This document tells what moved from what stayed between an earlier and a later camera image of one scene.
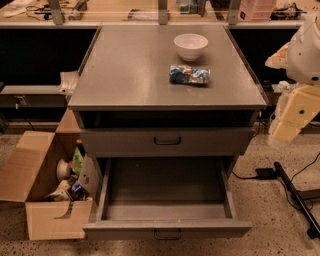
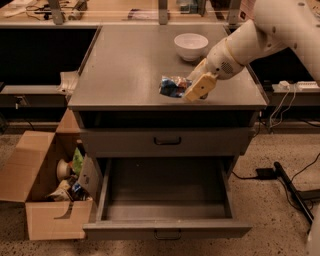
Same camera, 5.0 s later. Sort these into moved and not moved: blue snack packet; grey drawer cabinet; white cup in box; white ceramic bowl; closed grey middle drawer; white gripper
Moved: white gripper; blue snack packet
Not moved: white cup in box; white ceramic bowl; closed grey middle drawer; grey drawer cabinet
